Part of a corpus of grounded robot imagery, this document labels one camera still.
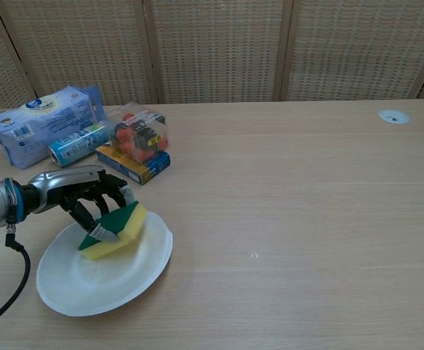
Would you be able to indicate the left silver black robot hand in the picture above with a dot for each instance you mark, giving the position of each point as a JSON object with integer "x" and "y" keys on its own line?
{"x": 65, "y": 182}

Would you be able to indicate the blue white tissue pack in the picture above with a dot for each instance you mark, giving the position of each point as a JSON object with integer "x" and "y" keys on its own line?
{"x": 44, "y": 120}

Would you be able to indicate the blue garbage bag roll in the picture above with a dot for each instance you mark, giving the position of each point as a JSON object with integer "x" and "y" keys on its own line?
{"x": 76, "y": 144}

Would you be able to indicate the white paper plate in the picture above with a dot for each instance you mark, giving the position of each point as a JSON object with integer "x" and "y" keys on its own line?
{"x": 106, "y": 288}

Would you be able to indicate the green and yellow sponge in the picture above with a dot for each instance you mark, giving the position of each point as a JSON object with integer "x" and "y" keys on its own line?
{"x": 131, "y": 222}

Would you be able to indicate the blue yellow cardboard box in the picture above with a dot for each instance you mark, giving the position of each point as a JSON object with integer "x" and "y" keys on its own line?
{"x": 138, "y": 171}

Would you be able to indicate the clear box with orange items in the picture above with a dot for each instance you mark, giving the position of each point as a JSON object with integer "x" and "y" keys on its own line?
{"x": 142, "y": 127}

